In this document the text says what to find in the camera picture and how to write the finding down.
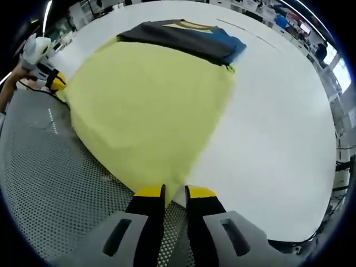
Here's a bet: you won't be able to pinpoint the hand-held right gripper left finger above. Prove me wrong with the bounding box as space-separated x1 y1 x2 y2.
51 183 167 267

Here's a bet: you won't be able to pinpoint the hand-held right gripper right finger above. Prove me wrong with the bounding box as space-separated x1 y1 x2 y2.
185 185 305 267

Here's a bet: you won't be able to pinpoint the yellow garment blue black sleeves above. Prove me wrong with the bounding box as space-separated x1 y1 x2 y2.
63 18 248 208

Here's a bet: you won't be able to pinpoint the ceiling light strip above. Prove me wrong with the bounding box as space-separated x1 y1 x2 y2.
41 0 54 27

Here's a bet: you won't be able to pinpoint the grey mesh office chair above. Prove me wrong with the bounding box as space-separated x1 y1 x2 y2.
0 88 195 267

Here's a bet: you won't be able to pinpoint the blue storage box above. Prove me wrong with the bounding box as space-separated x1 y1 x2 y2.
274 14 288 28

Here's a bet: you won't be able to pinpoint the black cable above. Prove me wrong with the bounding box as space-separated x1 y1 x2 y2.
17 78 72 108

